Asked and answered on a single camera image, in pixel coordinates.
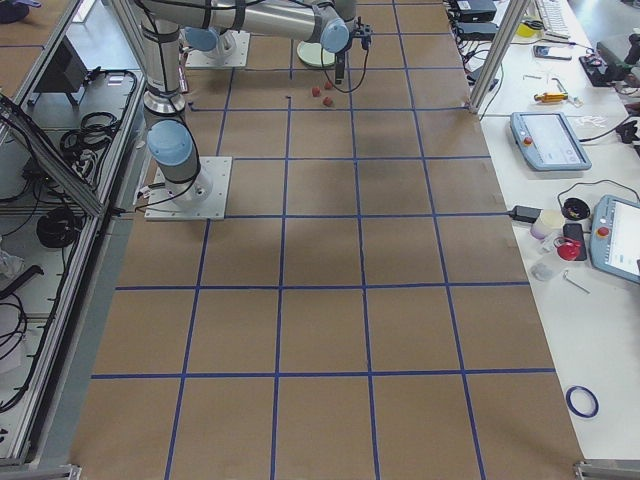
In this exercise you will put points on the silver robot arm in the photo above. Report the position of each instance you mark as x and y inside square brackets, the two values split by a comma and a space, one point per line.
[173, 90]
[210, 42]

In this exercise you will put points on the white keyboard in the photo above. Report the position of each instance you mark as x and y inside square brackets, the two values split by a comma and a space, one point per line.
[551, 15]

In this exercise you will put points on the gold metal cylinder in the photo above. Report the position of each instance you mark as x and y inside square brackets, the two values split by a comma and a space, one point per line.
[550, 97]

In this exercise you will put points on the aluminium frame post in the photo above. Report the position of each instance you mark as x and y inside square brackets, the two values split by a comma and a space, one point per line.
[507, 28]

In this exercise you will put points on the metal hex key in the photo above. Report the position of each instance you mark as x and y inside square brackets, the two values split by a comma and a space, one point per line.
[573, 282]

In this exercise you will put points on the white paper cup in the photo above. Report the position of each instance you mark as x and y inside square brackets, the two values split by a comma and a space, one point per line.
[547, 222]

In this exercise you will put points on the blue tape roll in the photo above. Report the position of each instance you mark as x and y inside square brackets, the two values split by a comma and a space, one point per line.
[582, 402]

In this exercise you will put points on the black power adapter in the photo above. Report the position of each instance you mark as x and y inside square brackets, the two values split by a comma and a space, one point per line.
[524, 214]

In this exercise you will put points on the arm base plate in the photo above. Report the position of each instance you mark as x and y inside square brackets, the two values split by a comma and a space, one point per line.
[205, 199]
[197, 60]

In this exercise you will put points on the light green plate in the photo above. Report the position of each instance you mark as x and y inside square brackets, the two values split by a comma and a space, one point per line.
[313, 55]

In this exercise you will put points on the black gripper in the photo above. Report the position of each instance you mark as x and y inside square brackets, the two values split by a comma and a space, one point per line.
[340, 60]

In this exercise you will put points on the teach pendant tablet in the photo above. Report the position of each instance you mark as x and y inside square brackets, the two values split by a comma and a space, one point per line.
[547, 142]

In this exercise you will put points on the red round object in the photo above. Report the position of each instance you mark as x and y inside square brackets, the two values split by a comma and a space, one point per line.
[570, 250]

